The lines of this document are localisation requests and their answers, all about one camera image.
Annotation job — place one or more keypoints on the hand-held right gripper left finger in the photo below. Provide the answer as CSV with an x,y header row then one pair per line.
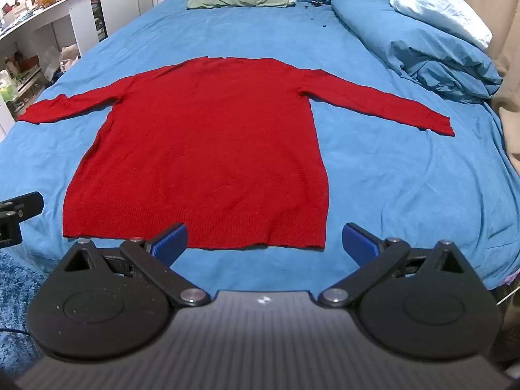
x,y
172,243

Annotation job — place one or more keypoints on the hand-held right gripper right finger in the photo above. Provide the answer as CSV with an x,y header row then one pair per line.
x,y
359,243

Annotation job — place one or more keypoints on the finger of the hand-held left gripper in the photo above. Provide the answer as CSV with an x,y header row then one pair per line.
x,y
24,205

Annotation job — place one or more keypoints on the red towel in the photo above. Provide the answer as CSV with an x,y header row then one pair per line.
x,y
211,158

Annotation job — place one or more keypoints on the blue bed sheet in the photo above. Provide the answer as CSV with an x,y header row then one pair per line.
x,y
386,195

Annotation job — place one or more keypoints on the blue shaggy rug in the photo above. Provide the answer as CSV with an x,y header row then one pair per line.
x,y
16,292

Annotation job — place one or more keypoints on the white storage shelf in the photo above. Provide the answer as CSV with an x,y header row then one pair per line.
x,y
20,85

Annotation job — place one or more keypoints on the clear plastic bag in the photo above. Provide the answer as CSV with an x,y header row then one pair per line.
x,y
51,63

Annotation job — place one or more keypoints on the cream cloth bag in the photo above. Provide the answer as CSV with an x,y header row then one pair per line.
x,y
70,57

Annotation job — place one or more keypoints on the white desk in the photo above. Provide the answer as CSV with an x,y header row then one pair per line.
x,y
44,20

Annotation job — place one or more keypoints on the small black object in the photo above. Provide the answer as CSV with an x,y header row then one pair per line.
x,y
315,4

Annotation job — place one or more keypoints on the light blue blanket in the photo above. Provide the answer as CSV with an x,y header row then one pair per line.
x,y
438,4

